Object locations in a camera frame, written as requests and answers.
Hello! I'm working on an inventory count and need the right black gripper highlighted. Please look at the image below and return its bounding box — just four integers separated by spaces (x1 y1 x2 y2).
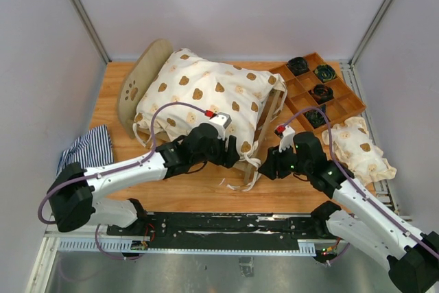
258 141 311 180

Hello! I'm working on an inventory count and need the bear print bed cushion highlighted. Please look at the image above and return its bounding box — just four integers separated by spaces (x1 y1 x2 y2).
132 49 286 158

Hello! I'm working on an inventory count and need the wooden pet bed frame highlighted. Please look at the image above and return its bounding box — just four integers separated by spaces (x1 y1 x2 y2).
117 39 286 187

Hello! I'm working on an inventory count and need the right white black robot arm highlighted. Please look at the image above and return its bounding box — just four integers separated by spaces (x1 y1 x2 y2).
259 126 438 292

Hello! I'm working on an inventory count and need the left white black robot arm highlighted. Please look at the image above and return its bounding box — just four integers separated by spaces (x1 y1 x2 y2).
47 123 239 235

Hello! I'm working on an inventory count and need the dark green rolled sock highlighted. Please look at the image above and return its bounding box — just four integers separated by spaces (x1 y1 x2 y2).
305 105 329 129

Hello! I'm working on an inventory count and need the small bear print pillow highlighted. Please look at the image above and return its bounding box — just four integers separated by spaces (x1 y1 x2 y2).
322 117 396 186

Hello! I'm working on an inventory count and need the black orange rolled sock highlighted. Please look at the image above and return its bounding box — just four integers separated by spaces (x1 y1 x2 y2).
309 84 334 104

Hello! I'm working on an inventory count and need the orange wooden compartment tray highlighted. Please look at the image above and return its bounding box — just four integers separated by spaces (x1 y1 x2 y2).
270 53 366 134

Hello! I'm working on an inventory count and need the black rolled sock back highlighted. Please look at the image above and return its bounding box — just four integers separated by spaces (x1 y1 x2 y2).
287 57 309 76

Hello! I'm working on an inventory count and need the green black rolled sock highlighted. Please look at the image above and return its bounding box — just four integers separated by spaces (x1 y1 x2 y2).
313 65 336 83

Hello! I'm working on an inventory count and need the striped blue white cloth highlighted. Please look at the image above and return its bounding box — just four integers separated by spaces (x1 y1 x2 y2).
56 125 114 176

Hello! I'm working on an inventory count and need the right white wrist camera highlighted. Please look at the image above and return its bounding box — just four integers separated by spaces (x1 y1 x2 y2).
275 125 296 152

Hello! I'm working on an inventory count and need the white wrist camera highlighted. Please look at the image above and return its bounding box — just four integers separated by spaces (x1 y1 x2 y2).
208 113 232 139
275 125 296 152

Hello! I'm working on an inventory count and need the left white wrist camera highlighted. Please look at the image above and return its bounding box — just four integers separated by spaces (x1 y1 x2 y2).
208 113 232 139

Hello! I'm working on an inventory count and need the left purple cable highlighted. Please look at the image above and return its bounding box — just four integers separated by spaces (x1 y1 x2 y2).
38 102 215 225

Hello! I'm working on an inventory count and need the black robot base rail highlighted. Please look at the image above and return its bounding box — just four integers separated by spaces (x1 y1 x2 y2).
106 212 335 247

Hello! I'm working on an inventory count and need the white slotted cable duct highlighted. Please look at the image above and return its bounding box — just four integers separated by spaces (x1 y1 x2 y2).
58 238 317 257

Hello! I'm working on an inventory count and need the left aluminium frame post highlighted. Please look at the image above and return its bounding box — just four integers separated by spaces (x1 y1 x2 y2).
69 0 111 65

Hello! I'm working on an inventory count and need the aluminium frame post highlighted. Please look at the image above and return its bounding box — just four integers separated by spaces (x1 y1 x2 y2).
348 0 395 67
69 0 111 65

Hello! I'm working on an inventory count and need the right aluminium frame post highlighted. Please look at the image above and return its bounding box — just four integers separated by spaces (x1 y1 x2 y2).
348 0 395 67

